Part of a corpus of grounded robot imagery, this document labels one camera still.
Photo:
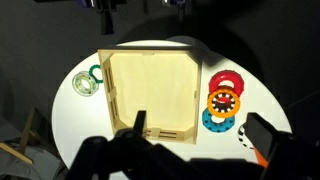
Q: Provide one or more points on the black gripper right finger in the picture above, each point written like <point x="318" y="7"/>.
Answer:
<point x="261" y="135"/>

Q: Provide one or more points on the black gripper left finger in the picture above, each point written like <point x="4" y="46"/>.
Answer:
<point x="140" y="121"/>

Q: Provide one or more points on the black camera tripod rig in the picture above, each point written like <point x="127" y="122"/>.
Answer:
<point x="106" y="20"/>

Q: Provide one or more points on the grey chair with wooden arms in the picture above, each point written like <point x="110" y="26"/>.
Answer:
<point x="25" y="136"/>

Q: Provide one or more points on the orange stacking peg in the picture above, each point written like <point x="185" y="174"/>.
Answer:
<point x="260" y="158"/>

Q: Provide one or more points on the light wooden tray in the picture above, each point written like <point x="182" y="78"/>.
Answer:
<point x="153" y="90"/>

